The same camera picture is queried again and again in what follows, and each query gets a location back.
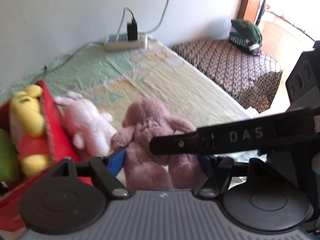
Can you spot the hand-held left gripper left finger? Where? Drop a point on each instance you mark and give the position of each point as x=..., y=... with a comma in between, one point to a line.
x=118, y=158

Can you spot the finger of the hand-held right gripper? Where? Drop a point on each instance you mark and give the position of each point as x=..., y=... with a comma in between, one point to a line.
x=225, y=137

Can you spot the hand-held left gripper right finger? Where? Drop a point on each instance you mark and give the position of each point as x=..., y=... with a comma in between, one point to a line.
x=203, y=165

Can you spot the white bunny plush toy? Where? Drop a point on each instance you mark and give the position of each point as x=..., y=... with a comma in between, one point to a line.
x=87, y=122

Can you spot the pink plush toy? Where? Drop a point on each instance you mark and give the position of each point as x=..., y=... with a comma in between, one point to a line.
x=147, y=120

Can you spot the red cardboard box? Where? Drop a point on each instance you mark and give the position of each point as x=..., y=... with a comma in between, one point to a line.
x=56, y=127

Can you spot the yellow tiger plush toy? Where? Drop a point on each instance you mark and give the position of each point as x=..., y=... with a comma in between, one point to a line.
x=27, y=115

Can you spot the green plush toy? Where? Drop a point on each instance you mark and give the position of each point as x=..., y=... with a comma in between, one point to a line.
x=7, y=155

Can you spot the white paper sheet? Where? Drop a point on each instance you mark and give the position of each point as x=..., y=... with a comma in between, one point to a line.
x=251, y=112

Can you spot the pale green printed bedsheet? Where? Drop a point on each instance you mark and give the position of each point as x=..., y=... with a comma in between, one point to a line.
x=175, y=85

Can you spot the green knitted clothing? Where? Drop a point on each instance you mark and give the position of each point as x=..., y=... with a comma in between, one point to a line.
x=245, y=30

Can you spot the brown wooden door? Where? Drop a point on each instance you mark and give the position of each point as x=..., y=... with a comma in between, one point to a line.
x=252, y=2

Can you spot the white power strip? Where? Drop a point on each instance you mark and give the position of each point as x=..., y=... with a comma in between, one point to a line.
x=120, y=45

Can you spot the black charger plug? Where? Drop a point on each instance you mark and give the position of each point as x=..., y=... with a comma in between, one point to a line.
x=132, y=31

